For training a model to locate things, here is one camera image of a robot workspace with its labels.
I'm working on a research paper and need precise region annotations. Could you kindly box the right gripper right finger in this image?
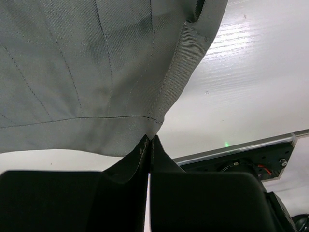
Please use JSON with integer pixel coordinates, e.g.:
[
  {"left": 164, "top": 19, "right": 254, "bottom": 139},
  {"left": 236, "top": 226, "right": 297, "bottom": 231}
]
[{"left": 150, "top": 137, "right": 294, "bottom": 232}]

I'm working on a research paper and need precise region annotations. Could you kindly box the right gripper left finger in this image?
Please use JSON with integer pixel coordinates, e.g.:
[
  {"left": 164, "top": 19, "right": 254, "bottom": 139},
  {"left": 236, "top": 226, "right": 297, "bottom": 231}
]
[{"left": 0, "top": 137, "right": 150, "bottom": 232}]

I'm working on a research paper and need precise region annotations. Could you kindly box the grey pleated skirt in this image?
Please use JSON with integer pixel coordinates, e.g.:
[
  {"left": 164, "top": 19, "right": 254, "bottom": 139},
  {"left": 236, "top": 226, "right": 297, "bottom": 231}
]
[{"left": 0, "top": 0, "right": 227, "bottom": 156}]

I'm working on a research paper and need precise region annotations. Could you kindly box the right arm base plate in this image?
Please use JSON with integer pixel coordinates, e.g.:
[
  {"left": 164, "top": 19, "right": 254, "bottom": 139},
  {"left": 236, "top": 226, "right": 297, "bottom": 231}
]
[{"left": 180, "top": 142, "right": 294, "bottom": 181}]

